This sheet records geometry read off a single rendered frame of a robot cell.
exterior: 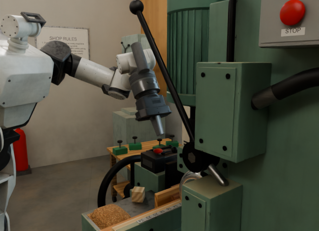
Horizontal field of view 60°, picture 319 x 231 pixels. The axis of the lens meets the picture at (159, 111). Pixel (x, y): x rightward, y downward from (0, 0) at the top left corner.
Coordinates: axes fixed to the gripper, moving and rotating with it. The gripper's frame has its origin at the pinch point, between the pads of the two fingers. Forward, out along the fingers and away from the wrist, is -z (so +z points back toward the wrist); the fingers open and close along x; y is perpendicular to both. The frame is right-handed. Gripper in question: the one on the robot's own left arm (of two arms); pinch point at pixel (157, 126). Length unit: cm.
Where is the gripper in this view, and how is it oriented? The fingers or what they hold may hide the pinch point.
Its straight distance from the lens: 86.8
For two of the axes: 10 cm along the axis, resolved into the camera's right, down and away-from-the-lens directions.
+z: -3.0, -9.2, 2.3
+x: -7.9, 1.1, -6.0
